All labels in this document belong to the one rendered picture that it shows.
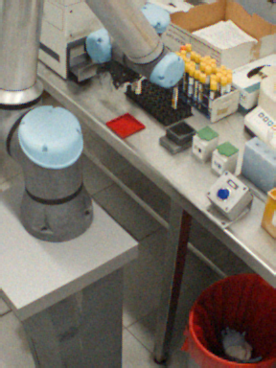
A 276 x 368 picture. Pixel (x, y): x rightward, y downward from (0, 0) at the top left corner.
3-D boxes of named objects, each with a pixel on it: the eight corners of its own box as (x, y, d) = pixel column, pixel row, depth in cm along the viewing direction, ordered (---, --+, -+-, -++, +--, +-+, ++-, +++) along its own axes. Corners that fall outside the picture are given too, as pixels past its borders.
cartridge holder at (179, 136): (158, 142, 150) (159, 130, 147) (187, 128, 154) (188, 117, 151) (173, 154, 147) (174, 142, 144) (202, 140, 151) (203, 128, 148)
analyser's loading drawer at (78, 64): (41, 54, 175) (41, 39, 171) (59, 46, 178) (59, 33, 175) (79, 81, 164) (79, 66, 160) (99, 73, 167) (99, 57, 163)
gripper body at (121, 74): (114, 91, 151) (131, 67, 140) (97, 65, 152) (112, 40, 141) (139, 81, 154) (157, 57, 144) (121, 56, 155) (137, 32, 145)
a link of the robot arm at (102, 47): (115, 46, 120) (155, 30, 125) (81, 29, 126) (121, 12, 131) (115, 77, 125) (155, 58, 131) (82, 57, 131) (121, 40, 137)
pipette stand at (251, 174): (235, 179, 142) (241, 146, 135) (254, 166, 145) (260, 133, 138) (265, 203, 136) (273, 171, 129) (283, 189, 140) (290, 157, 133)
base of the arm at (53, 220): (37, 251, 119) (33, 216, 112) (11, 202, 128) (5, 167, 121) (106, 226, 124) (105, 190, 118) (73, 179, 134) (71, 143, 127)
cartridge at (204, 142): (191, 154, 147) (193, 132, 142) (205, 147, 149) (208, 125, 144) (202, 164, 145) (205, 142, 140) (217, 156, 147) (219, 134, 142)
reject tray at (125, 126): (105, 125, 154) (105, 122, 153) (127, 114, 157) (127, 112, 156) (123, 139, 150) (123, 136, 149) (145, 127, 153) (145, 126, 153)
